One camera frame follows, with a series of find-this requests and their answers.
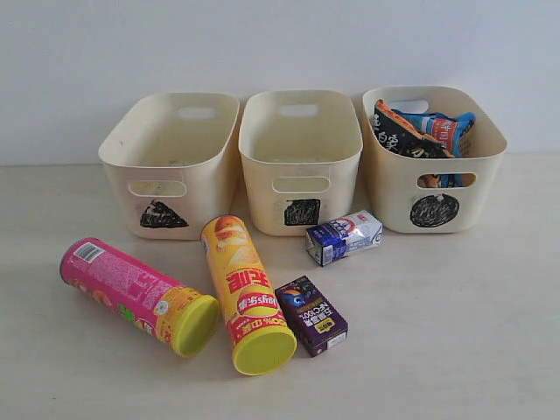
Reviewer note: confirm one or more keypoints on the blue white milk carton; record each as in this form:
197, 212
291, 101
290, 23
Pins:
341, 237

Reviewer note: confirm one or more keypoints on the orange black noodle bag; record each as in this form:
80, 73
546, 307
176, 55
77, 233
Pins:
394, 133

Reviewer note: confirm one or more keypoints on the purple juice carton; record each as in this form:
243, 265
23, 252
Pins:
314, 320

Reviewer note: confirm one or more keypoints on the cream bin triangle mark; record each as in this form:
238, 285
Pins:
173, 163

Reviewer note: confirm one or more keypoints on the pink chips can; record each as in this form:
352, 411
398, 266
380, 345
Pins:
161, 306

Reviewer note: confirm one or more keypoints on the cream bin circle mark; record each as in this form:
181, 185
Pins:
421, 195

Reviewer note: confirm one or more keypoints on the cream bin square mark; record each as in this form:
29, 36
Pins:
300, 153

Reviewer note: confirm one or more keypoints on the blue snack bag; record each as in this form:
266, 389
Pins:
451, 132

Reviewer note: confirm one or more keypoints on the yellow chips can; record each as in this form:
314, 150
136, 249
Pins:
259, 334

